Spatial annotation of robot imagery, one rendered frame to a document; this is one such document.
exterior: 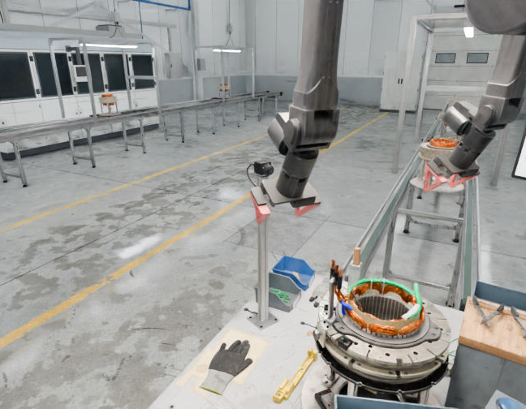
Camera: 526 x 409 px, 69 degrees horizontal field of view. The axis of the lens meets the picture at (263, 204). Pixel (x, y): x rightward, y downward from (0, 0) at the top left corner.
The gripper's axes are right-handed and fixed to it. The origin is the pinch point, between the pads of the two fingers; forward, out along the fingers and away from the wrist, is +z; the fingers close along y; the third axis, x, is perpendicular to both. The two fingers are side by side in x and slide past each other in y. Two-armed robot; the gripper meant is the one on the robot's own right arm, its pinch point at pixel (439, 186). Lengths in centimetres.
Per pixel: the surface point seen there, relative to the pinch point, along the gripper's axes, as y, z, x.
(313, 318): 18, 67, 2
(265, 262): 35, 49, -16
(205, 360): 61, 66, 5
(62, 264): 120, 256, -172
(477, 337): 6.6, 15.6, 35.7
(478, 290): -17.0, 26.4, 22.8
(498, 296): -19.9, 24.4, 27.1
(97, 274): 93, 241, -145
